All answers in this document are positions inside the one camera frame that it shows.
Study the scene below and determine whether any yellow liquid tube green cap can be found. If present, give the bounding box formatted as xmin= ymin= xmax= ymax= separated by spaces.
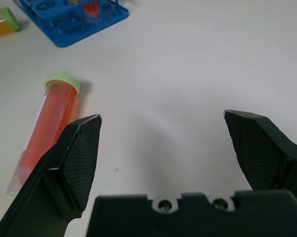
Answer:
xmin=0 ymin=7 xmax=22 ymax=41

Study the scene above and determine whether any blue tube rack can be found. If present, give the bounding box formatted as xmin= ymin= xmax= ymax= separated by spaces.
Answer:
xmin=14 ymin=0 xmax=130 ymax=48

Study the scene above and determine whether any red liquid tube in rack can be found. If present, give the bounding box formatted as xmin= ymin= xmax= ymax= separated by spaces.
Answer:
xmin=83 ymin=0 xmax=102 ymax=23

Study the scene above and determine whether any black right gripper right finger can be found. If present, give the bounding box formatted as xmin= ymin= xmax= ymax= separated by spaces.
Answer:
xmin=223 ymin=110 xmax=297 ymax=205

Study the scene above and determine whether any orange liquid tube green cap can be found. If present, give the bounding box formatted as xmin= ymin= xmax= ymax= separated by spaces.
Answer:
xmin=6 ymin=71 xmax=81 ymax=197

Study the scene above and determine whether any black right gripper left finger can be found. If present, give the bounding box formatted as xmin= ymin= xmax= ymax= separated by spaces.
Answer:
xmin=0 ymin=114 xmax=103 ymax=237

